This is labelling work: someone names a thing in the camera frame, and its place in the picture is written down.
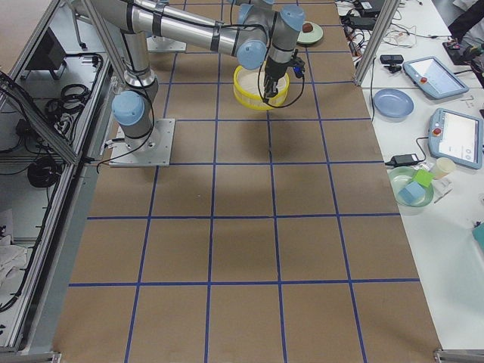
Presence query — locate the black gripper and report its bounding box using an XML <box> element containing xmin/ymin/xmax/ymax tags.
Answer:
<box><xmin>262</xmin><ymin>51</ymin><xmax>305</xmax><ymax>105</ymax></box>

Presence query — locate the brown steamed bun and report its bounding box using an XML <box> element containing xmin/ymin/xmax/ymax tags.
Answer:
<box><xmin>302</xmin><ymin>22</ymin><xmax>313</xmax><ymax>33</ymax></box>

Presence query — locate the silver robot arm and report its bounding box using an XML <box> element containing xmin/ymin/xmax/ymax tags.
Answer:
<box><xmin>92</xmin><ymin>1</ymin><xmax>306</xmax><ymax>107</ymax></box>

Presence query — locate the light green plate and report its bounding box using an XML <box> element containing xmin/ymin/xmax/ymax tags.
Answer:
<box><xmin>297</xmin><ymin>21</ymin><xmax>324</xmax><ymax>45</ymax></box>

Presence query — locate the blue plate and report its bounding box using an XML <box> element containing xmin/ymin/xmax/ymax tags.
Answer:
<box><xmin>374</xmin><ymin>88</ymin><xmax>414</xmax><ymax>119</ymax></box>

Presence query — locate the black webcam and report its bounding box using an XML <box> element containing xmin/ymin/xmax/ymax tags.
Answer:
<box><xmin>380</xmin><ymin>54</ymin><xmax>404</xmax><ymax>74</ymax></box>

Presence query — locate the black power adapter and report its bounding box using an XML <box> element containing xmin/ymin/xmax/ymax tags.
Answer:
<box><xmin>389</xmin><ymin>154</ymin><xmax>420</xmax><ymax>167</ymax></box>

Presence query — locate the far teach pendant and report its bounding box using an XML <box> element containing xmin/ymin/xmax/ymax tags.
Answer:
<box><xmin>402</xmin><ymin>56</ymin><xmax>469</xmax><ymax>99</ymax></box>

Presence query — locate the teach pendant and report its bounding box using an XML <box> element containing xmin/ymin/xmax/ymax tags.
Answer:
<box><xmin>428</xmin><ymin>108</ymin><xmax>483</xmax><ymax>169</ymax></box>
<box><xmin>402</xmin><ymin>56</ymin><xmax>469</xmax><ymax>99</ymax></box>

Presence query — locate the green bowl with blocks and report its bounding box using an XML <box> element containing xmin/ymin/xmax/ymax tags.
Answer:
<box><xmin>388</xmin><ymin>166</ymin><xmax>434</xmax><ymax>207</ymax></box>

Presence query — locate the blue foam block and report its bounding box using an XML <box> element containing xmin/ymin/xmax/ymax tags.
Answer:
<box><xmin>398</xmin><ymin>181</ymin><xmax>426</xmax><ymax>205</ymax></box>

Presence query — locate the green foam block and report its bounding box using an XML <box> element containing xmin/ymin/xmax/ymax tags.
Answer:
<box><xmin>412</xmin><ymin>169</ymin><xmax>434</xmax><ymax>188</ymax></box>

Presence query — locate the near teach pendant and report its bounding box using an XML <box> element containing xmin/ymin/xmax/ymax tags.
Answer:
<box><xmin>428</xmin><ymin>108</ymin><xmax>483</xmax><ymax>169</ymax></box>

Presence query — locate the cream paper cup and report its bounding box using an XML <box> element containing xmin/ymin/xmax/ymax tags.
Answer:
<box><xmin>430</xmin><ymin>157</ymin><xmax>456</xmax><ymax>179</ymax></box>

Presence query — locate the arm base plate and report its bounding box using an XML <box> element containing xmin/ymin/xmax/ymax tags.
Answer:
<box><xmin>109</xmin><ymin>119</ymin><xmax>175</xmax><ymax>167</ymax></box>
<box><xmin>147</xmin><ymin>36</ymin><xmax>187</xmax><ymax>53</ymax></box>

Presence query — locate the aluminium frame post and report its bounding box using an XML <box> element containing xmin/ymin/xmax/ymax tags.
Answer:
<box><xmin>354</xmin><ymin>0</ymin><xmax>400</xmax><ymax>86</ymax></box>

